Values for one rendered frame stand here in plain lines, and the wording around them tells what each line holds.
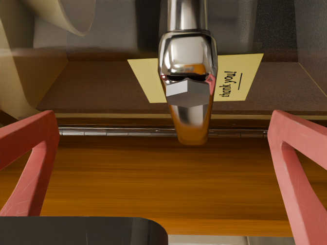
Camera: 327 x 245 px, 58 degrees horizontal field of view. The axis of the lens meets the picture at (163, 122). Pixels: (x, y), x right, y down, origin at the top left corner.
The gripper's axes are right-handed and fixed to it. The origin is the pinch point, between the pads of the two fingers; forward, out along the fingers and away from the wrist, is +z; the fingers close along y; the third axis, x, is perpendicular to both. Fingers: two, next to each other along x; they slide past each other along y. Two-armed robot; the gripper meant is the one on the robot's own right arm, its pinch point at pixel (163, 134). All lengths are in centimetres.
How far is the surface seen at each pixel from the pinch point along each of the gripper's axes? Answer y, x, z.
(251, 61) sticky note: -5.0, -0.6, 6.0
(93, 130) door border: 8.0, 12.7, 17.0
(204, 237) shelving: -16, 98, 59
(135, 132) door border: 3.3, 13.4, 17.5
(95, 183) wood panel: 8.3, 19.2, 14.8
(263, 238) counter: -29, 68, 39
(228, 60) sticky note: -3.7, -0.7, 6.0
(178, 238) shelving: -6, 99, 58
